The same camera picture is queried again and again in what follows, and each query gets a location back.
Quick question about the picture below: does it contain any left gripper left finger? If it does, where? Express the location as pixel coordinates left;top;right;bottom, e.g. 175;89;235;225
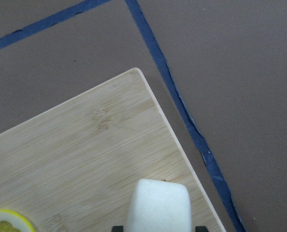
112;225;124;232

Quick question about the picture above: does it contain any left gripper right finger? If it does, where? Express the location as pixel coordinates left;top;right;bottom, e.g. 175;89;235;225
195;226;207;232

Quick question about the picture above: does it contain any bamboo cutting board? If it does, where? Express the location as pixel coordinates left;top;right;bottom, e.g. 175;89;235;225
0;68;225;232

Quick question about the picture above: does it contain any top lemon slice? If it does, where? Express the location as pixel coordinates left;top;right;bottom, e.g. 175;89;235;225
0;209;36;232

